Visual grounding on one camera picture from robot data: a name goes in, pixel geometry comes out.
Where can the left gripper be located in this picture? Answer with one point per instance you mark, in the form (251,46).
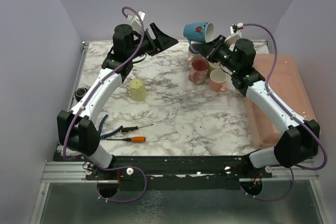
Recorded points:
(164,41)

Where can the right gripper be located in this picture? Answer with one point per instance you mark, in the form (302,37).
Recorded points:
(209,50)

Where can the black mounting base plate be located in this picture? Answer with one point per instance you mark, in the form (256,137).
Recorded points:
(177,173)

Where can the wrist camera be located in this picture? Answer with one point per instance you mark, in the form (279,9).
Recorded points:
(235,33)
(134,21)

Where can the salmon pink mug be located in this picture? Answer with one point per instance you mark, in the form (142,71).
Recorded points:
(217,79)

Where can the black handled screwdriver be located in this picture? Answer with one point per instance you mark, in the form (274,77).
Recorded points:
(126,130)

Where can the orange handled screwdriver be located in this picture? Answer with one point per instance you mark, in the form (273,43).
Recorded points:
(137,139)

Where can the yellow-green faceted mug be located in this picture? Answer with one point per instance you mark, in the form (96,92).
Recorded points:
(137,90)

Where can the pink spectrum mug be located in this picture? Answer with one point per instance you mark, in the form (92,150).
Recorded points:
(199,70)

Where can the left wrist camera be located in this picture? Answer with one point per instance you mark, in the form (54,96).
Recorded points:
(134,21)

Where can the light green mug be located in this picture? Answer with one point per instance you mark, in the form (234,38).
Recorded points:
(212,66)

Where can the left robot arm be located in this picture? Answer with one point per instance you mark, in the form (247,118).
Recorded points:
(76,129)

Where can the pink storage bin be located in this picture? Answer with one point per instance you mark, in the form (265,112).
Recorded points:
(286,82)

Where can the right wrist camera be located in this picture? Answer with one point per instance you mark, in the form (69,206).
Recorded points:
(235,33)

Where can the black mug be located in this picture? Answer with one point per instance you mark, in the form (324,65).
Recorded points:
(80,93)

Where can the blue mug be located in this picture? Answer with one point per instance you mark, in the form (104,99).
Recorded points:
(201,32)

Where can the aluminium rail frame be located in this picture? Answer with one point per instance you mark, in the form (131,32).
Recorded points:
(188,131)

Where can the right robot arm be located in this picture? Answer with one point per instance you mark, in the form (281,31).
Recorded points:
(299,137)

